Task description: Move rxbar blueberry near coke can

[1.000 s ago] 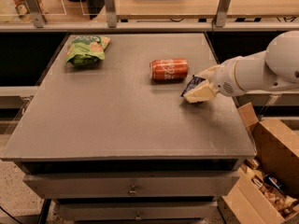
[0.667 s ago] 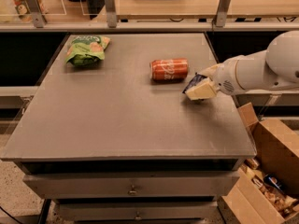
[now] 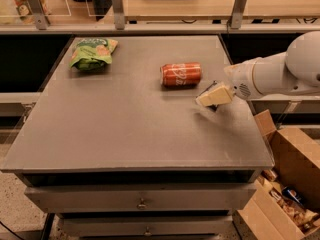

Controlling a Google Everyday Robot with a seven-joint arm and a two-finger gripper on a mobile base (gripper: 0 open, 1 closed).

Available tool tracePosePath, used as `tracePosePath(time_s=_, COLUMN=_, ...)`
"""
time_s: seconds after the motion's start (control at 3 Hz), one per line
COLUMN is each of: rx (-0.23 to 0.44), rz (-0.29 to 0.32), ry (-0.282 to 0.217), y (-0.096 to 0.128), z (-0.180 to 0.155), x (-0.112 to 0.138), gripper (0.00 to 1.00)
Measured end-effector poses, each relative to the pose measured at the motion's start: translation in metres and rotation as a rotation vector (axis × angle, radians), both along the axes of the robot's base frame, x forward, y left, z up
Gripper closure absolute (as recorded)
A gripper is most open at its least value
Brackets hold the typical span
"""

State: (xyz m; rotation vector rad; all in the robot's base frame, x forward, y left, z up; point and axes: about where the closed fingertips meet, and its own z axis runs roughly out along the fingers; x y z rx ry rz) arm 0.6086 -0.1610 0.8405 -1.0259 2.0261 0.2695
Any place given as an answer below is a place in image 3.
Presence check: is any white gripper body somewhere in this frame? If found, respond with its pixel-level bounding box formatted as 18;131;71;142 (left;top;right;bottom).
224;58;262;100

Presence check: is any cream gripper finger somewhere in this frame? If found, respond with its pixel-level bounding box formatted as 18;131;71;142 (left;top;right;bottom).
196;82;234;107

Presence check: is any dark blue rxbar wrapper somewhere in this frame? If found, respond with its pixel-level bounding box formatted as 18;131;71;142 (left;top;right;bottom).
201;80;219;112

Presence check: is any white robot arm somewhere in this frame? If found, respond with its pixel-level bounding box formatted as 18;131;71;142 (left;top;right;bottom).
196;31;320;107

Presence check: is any red coke can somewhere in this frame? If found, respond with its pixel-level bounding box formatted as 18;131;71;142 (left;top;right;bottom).
160;62;202;87

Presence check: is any blue pepsi can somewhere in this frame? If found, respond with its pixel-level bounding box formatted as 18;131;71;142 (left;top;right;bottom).
282;187;303;204

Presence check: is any grey upper drawer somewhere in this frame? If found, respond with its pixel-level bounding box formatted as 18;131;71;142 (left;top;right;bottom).
25;184;256;214

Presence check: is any grey drawer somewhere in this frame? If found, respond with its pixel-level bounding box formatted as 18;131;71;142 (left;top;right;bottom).
25;184;256;214
59;216;232;237

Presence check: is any cardboard box of snacks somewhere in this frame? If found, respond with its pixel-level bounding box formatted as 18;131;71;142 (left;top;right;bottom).
235;110;320;240

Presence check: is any grey lower drawer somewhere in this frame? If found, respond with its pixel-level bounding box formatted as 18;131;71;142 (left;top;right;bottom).
59;216;232;237

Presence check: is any green chip bag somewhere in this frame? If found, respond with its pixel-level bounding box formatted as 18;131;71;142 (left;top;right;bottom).
69;38;118;71

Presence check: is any orange snack package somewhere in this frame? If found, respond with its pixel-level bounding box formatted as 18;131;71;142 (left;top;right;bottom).
5;0;48;18

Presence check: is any right metal bracket post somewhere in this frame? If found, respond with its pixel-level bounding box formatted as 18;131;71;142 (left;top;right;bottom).
229;0;247;29

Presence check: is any metal bracket post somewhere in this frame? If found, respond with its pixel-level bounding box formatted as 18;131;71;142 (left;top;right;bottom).
229;0;247;29
111;0;126;30
27;0;49;30

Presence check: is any middle metal bracket post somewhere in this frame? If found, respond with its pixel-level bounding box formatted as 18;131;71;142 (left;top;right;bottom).
111;0;126;30

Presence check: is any left metal bracket post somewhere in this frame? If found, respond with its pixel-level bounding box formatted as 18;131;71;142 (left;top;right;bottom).
27;0;49;30

